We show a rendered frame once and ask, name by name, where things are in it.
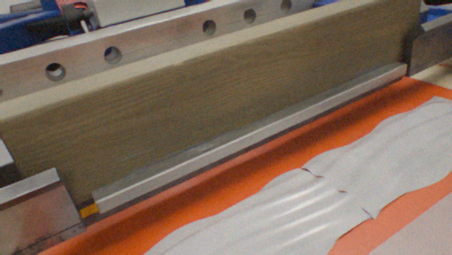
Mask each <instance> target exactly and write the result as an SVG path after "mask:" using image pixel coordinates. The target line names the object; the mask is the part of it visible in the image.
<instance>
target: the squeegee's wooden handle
mask: <svg viewBox="0 0 452 255"><path fill-rule="evenodd" d="M420 12H421V0H342V1H340V2H335V3H330V4H328V5H325V6H321V7H318V8H316V9H311V10H306V11H304V12H301V13H298V14H296V15H289V16H287V17H284V18H281V19H277V20H275V21H272V22H267V23H263V24H260V25H257V26H255V27H250V28H248V29H242V30H239V31H235V32H233V33H231V34H227V35H225V36H218V37H216V38H213V39H210V40H206V41H203V42H201V43H197V44H191V45H189V46H186V47H183V48H180V49H176V50H173V51H172V52H167V53H162V54H159V55H156V56H152V57H150V58H147V59H144V60H142V61H137V62H132V63H130V64H127V65H123V66H120V67H117V68H115V69H110V70H108V71H105V72H101V73H96V74H94V75H91V76H88V77H84V78H81V79H79V80H76V81H71V82H66V83H65V84H62V85H58V86H55V87H52V88H50V89H47V90H41V91H38V92H35V93H33V94H29V95H26V96H23V97H21V98H14V99H11V100H9V101H6V102H2V103H0V137H1V139H2V142H3V143H4V145H5V146H6V149H7V150H8V152H9V153H10V157H11V158H12V159H13V161H14V163H15V164H16V165H17V169H18V170H19V172H20V173H21V174H22V176H23V180H24V179H27V178H30V177H31V176H34V175H37V174H38V173H43V172H44V171H47V170H49V169H52V168H56V169H57V170H58V173H59V174H60V175H61V176H62V177H63V179H64V182H65V185H66V187H67V189H68V190H69V193H70V194H71V196H72V198H73V201H74V203H75V205H76V206H77V209H78V210H79V211H80V210H81V209H82V208H85V207H88V206H91V205H93V204H95V202H94V197H93V195H92V193H91V191H95V190H97V189H99V188H102V187H103V186H106V185H108V184H111V183H113V182H116V181H118V180H120V179H122V178H124V177H127V176H130V175H132V174H134V173H136V172H139V171H140V170H142V169H147V168H148V167H150V166H152V165H155V164H156V163H159V162H161V161H165V160H167V159H170V158H171V157H174V156H176V155H178V154H179V153H184V152H186V151H188V150H190V149H192V148H194V147H196V146H198V145H200V144H205V143H207V142H208V141H210V140H214V139H215V138H217V137H219V136H223V135H225V134H228V133H229V132H232V131H234V130H236V129H238V128H240V127H244V126H246V125H248V124H250V123H252V122H255V121H257V120H258V119H263V118H265V117H266V116H268V115H272V114H273V113H275V112H277V111H280V110H283V109H286V108H288V107H290V106H292V105H294V104H296V103H298V102H302V101H304V100H306V99H308V98H310V97H313V96H315V95H316V94H321V93H323V92H325V91H326V90H330V89H331V88H333V87H335V86H339V85H341V84H344V83H345V82H348V81H350V80H352V79H355V78H357V77H360V76H362V75H363V74H366V73H370V72H372V71H374V70H376V69H378V68H380V67H382V66H384V65H388V64H390V63H392V62H394V61H398V62H401V63H404V54H405V49H406V43H407V38H408V34H410V33H411V32H412V31H414V29H417V28H418V22H419V17H420Z"/></svg>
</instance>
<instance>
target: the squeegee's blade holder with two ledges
mask: <svg viewBox="0 0 452 255"><path fill-rule="evenodd" d="M406 70H407V64H405V63H401V62H398V61H394V62H392V63H390V64H388V65H384V66H382V67H380V68H378V69H376V70H374V71H372V72H370V73H366V74H363V75H362V76H360V77H357V78H355V79H352V80H350V81H348V82H345V83H344V84H341V85H339V86H335V87H333V88H331V89H330V90H326V91H325V92H323V93H321V94H316V95H315V96H313V97H310V98H308V99H306V100H304V101H302V102H298V103H296V104H294V105H292V106H290V107H288V108H286V109H283V110H280V111H277V112H275V113H273V114H272V115H268V116H266V117H265V118H263V119H258V120H257V121H255V122H252V123H250V124H248V125H246V126H244V127H240V128H238V129H236V130H234V131H232V132H229V133H228V134H225V135H223V136H219V137H217V138H215V139H214V140H210V141H208V142H207V143H205V144H200V145H198V146H196V147H194V148H192V149H190V150H188V151H186V152H184V153H179V154H178V155H176V156H174V157H171V158H170V159H167V160H165V161H161V162H159V163H156V164H155V165H152V166H150V167H148V168H147V169H142V170H140V171H139V172H136V173H134V174H132V175H130V176H127V177H124V178H122V179H120V180H118V181H116V182H113V183H111V184H108V185H106V186H103V187H102V188H99V189H97V190H95V191H91V193H92V195H93V197H94V202H95V205H96V207H97V208H98V210H99V213H100V214H102V213H104V212H106V211H109V210H110V209H112V208H114V207H118V206H120V205H122V204H124V203H126V202H128V201H130V200H133V199H135V198H138V197H140V196H141V195H143V194H145V193H148V192H150V191H152V190H155V189H156V188H158V187H160V186H164V185H166V184H168V183H170V182H172V181H174V180H176V179H178V178H181V177H184V176H186V175H187V174H189V173H191V172H194V171H196V170H197V169H202V168H203V167H205V166H206V165H209V164H211V163H213V162H214V161H218V160H221V159H223V158H224V157H226V156H228V155H231V154H232V153H236V152H238V151H240V150H242V149H243V148H246V147H249V146H250V145H251V144H256V143H257V142H259V141H261V140H264V139H265V138H267V137H269V136H273V135H274V134H277V133H279V132H281V131H282V130H284V129H287V128H289V127H292V126H294V125H296V124H298V123H300V122H302V121H304V120H306V119H310V118H311V117H314V116H315V115H318V114H319V113H321V112H323V111H327V110H329V109H330V108H333V107H335V106H337V105H338V104H340V103H344V102H346V101H348V100H350V99H352V98H354V97H356V96H358V95H361V94H364V93H366V92H367V91H369V90H372V89H374V88H376V87H379V86H381V85H382V84H384V83H386V82H389V81H392V80H394V79H396V78H398V77H400V76H402V75H403V74H406Z"/></svg>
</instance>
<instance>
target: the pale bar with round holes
mask: <svg viewBox="0 0 452 255"><path fill-rule="evenodd" d="M321 1H324V0H213V1H210V2H205V3H201V4H198V5H195V6H190V7H183V8H181V9H177V10H173V11H170V12H166V13H164V14H160V15H154V16H149V17H146V18H142V19H138V20H135V21H131V22H128V23H123V24H120V25H114V26H111V27H105V28H103V29H99V30H97V31H91V32H88V33H85V34H82V35H76V36H71V37H68V38H65V39H62V40H57V41H53V42H51V43H47V44H40V45H36V46H33V47H30V48H25V49H22V50H18V51H16V52H11V53H4V54H2V55H0V103H2V102H6V101H9V100H11V99H14V98H21V97H23V96H26V95H29V94H33V93H35V92H38V91H41V90H47V89H50V88H52V87H55V86H58V85H62V84H65V83H66V82H71V81H76V80H79V79H81V78H84V77H88V76H91V75H94V74H96V73H101V72H105V71H108V70H110V69H115V68H117V67H120V66H123V65H127V64H130V63H132V62H137V61H142V60H144V59H147V58H150V57H152V56H156V55H159V54H162V53H167V52H172V51H173V50H176V49H180V48H183V47H186V46H189V45H191V44H197V43H201V42H203V41H206V40H210V39H213V38H216V37H218V36H225V35H227V34H231V33H233V32H235V31H239V30H242V29H248V28H250V27H255V26H257V25H260V24H263V23H267V22H272V21H275V20H277V19H281V18H284V17H287V16H289V15H296V14H298V13H301V12H304V11H306V10H311V9H315V8H313V3H314V2H321ZM110 47H112V50H111V53H110V55H109V56H104V52H105V50H106V49H107V48H110ZM52 63H58V64H60V65H61V66H60V67H59V69H58V70H56V71H53V72H50V71H47V70H45V69H46V67H47V66H49V65H50V64H52Z"/></svg>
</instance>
